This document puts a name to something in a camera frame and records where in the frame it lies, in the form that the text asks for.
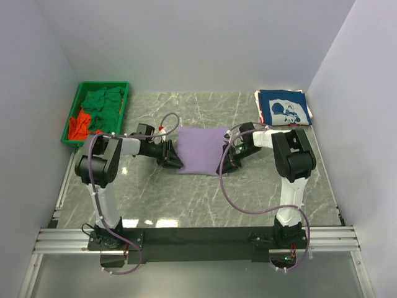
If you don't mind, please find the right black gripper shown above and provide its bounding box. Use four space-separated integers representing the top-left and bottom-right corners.
216 143 262 174

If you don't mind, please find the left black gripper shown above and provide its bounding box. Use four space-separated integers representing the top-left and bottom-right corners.
145 139 184 169

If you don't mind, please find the purple t shirt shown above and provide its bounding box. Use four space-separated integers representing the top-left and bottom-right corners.
177 127 228 176

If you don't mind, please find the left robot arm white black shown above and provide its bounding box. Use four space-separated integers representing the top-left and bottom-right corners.
75 124 183 250

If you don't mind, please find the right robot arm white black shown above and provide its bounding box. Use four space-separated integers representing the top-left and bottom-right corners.
216 122 316 248

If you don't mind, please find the navy printed folded t shirt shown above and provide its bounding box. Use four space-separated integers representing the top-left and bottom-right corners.
259 90 312 127

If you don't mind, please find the white folded t shirt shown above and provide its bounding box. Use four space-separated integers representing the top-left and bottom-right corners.
254 91 264 124

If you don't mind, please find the green t shirt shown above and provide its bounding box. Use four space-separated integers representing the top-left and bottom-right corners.
81 87 125 133

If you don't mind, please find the orange t shirt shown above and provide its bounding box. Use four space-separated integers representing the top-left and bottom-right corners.
68 109 102 140

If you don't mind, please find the green plastic bin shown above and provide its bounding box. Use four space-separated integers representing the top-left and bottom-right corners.
61 81 130 147

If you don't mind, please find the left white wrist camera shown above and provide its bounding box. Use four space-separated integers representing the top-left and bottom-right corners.
154 127 167 144

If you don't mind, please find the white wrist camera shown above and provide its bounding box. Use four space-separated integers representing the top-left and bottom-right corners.
223 130 237 147
154 127 167 144

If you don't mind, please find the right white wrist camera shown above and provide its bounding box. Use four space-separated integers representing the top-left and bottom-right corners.
223 130 237 147

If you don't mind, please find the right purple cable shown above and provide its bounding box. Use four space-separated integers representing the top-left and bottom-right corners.
218 123 311 271

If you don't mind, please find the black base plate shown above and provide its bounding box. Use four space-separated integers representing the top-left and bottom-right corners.
87 227 308 264

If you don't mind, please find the aluminium rail frame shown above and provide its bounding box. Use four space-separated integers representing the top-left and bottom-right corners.
18 183 376 298

